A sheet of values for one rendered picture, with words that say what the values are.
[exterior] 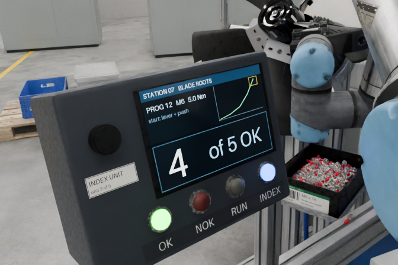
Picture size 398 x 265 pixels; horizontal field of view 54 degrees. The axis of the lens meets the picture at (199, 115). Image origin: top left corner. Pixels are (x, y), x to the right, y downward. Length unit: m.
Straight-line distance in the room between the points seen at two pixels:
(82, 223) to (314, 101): 0.51
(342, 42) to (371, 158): 0.59
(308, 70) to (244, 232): 1.60
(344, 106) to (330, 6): 0.77
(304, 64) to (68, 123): 0.47
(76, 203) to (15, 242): 2.07
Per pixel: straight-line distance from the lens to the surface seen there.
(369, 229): 0.90
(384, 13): 0.40
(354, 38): 0.92
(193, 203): 0.42
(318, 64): 0.72
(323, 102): 0.77
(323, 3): 1.54
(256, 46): 1.28
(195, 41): 1.40
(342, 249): 0.84
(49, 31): 8.22
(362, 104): 0.80
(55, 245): 2.33
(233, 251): 2.11
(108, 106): 0.37
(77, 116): 0.36
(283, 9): 1.18
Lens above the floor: 1.35
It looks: 21 degrees down
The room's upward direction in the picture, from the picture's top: 3 degrees counter-clockwise
